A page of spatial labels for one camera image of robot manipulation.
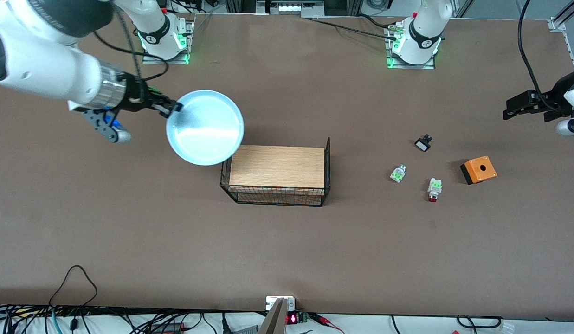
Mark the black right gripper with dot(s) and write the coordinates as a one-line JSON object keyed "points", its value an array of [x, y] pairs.
{"points": [[139, 99]]}

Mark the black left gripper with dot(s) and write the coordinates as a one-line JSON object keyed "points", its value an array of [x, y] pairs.
{"points": [[555, 94]]}

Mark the light blue plate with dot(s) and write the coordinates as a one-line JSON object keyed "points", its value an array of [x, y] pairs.
{"points": [[205, 127]]}

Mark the red push button switch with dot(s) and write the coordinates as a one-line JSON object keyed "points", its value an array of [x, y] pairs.
{"points": [[435, 188]]}

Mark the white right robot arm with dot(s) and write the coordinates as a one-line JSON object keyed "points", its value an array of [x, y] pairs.
{"points": [[36, 60]]}

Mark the wooden board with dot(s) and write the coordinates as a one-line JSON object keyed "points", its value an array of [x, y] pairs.
{"points": [[277, 164]]}

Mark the white device with lights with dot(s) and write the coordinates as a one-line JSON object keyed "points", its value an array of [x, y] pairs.
{"points": [[291, 8]]}

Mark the black power adapter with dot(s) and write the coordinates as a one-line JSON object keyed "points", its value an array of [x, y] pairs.
{"points": [[168, 328]]}

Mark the grey angled bar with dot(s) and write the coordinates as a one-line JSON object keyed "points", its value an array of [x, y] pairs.
{"points": [[273, 324]]}

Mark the small red display module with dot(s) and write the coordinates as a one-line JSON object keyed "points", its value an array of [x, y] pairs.
{"points": [[292, 318]]}

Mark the red clip lead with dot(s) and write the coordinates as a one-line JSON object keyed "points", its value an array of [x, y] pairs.
{"points": [[326, 321]]}

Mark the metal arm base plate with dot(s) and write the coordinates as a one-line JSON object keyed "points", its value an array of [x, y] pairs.
{"points": [[175, 61], [409, 67]]}

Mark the orange push-button enclosure box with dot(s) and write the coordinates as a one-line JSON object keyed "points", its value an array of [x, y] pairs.
{"points": [[480, 169]]}

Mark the aluminium profile rail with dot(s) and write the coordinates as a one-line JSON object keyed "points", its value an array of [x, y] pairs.
{"points": [[563, 16]]}

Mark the green push button switch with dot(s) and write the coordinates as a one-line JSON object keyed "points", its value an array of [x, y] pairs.
{"points": [[397, 174]]}

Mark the small metal bracket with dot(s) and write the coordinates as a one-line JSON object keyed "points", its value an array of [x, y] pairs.
{"points": [[273, 301]]}

